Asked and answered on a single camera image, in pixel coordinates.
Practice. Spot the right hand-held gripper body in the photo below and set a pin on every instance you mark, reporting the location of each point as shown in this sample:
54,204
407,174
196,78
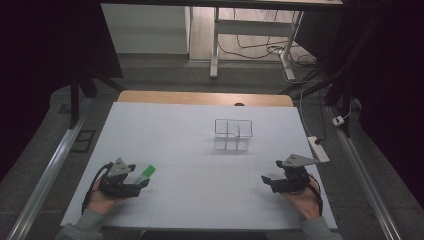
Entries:
295,173

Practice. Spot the white table mat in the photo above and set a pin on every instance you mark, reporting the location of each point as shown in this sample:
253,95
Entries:
200,186

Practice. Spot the clear plastic compartment organizer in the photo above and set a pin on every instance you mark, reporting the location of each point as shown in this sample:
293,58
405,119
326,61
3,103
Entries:
233,135

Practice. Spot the clear tube with green cap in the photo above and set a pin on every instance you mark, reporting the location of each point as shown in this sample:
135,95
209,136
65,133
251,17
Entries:
146,172

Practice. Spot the dark curtain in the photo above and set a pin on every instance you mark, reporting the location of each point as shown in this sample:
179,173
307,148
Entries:
390,83
40,66

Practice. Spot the black rectangular floor frame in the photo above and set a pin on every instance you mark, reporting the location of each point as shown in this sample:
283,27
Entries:
83,141

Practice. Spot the person's left hand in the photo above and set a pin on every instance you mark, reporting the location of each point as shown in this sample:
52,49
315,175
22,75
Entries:
101,202

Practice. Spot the white partition panel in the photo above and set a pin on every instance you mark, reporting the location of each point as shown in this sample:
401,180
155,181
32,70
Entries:
143,28

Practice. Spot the white power strip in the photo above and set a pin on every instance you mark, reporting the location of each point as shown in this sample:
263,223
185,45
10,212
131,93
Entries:
318,149

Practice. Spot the white desk frame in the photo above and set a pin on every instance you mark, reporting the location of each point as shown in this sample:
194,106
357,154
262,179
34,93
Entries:
253,27

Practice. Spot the small white adapter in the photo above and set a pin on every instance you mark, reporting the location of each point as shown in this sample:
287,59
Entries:
338,120

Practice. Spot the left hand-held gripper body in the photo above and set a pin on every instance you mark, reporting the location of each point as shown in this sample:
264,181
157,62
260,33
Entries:
117,169

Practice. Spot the black metal stand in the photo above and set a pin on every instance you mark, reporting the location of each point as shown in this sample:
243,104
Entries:
340,90
76,100

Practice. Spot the aluminium rail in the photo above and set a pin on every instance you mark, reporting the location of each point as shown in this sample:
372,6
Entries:
365,180
46,176

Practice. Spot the person's right hand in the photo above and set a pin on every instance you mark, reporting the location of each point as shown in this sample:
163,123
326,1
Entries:
305,201

